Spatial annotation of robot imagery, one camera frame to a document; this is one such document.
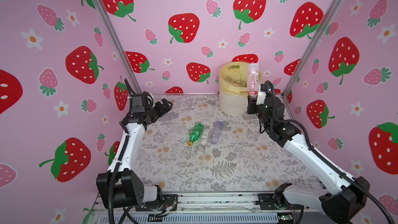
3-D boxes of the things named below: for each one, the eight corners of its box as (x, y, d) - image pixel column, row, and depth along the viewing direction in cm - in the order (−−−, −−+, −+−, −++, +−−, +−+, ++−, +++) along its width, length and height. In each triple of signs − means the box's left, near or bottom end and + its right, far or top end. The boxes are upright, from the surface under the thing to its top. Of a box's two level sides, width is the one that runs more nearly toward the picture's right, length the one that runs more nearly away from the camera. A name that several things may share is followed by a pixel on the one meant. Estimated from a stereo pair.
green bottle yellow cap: (186, 145, 96) (185, 140, 91) (197, 126, 105) (196, 121, 101) (195, 148, 94) (195, 144, 90) (205, 129, 103) (205, 124, 99)
